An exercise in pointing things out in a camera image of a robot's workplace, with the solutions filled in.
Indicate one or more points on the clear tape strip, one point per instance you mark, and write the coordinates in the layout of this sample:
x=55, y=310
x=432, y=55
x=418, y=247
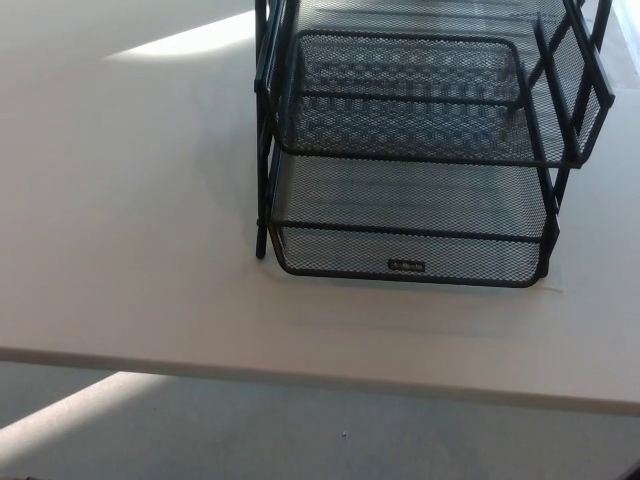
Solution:
x=552, y=288

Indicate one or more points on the black metal tray rack frame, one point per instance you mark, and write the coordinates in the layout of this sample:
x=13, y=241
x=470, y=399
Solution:
x=261, y=175

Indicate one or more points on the black mesh tray with label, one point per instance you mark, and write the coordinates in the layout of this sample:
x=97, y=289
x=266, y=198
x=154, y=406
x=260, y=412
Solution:
x=350, y=255

